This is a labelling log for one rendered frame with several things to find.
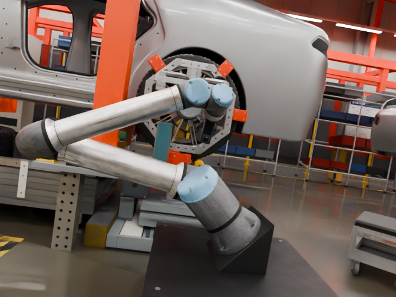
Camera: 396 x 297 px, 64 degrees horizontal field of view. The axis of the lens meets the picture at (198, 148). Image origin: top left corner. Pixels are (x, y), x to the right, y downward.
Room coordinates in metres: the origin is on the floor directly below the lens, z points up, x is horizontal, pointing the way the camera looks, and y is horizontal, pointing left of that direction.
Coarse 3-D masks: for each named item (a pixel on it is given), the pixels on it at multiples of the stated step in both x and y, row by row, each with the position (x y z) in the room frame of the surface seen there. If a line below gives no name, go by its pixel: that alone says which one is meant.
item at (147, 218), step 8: (144, 216) 1.88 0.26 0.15; (152, 216) 1.89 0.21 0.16; (160, 216) 1.89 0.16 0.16; (168, 216) 1.90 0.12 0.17; (176, 216) 1.95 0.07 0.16; (184, 216) 1.96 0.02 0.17; (192, 216) 1.98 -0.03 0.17; (144, 224) 1.88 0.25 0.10; (152, 224) 1.89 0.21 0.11; (176, 224) 1.90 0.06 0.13; (184, 224) 1.91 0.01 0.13; (192, 224) 1.91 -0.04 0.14; (200, 224) 1.92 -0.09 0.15
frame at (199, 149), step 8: (168, 64) 1.86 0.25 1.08; (176, 64) 1.87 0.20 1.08; (184, 64) 1.87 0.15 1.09; (192, 64) 1.89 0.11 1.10; (200, 64) 1.88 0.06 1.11; (208, 64) 1.89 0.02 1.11; (216, 72) 1.91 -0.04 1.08; (152, 80) 1.85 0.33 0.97; (152, 88) 1.90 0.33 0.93; (232, 104) 1.90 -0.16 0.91; (232, 112) 1.90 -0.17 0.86; (224, 120) 1.94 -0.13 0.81; (224, 128) 1.90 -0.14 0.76; (216, 136) 1.90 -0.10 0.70; (224, 136) 1.90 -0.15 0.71; (176, 144) 1.87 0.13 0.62; (200, 144) 1.94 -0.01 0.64; (208, 144) 1.89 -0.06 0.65; (192, 152) 1.88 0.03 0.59; (200, 152) 1.89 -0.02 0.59
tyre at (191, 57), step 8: (176, 56) 1.95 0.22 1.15; (184, 56) 1.95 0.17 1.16; (192, 56) 1.96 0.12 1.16; (200, 56) 1.97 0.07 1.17; (216, 64) 1.98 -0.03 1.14; (152, 72) 1.94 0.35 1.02; (144, 80) 1.93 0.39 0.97; (232, 80) 2.00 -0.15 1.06; (144, 88) 1.93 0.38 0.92; (136, 96) 1.94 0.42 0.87; (232, 120) 1.99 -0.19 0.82; (144, 128) 1.94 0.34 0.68; (152, 128) 1.94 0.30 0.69; (232, 128) 1.99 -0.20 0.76; (144, 136) 1.94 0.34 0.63; (152, 136) 1.94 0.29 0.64; (152, 144) 1.95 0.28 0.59; (216, 144) 1.98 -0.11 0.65; (224, 144) 2.00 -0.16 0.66; (184, 152) 1.96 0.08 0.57; (208, 152) 1.98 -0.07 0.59
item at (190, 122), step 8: (184, 72) 2.11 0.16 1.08; (208, 72) 1.97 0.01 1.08; (176, 112) 1.98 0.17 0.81; (200, 112) 2.00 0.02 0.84; (152, 120) 1.97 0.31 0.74; (160, 120) 1.97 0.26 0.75; (168, 120) 1.97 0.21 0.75; (192, 120) 1.99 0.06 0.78; (200, 120) 1.99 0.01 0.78; (176, 128) 1.98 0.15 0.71; (192, 128) 2.00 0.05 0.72; (192, 136) 1.99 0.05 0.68; (184, 144) 2.03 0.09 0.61; (192, 144) 1.99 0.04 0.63
